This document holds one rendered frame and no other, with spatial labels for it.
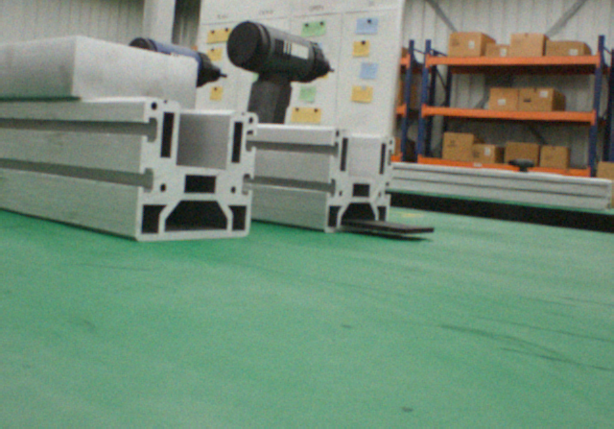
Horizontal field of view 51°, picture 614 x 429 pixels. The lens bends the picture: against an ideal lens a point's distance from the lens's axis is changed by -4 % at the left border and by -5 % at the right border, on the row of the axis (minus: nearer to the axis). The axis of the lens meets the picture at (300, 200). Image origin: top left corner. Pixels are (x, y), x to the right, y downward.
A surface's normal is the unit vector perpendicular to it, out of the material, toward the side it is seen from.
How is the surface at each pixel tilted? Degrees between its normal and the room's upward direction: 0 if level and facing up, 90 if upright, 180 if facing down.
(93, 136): 90
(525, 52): 95
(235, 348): 0
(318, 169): 90
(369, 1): 90
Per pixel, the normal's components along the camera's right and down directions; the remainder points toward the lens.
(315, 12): -0.59, 0.00
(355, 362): 0.08, -1.00
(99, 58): 0.79, 0.10
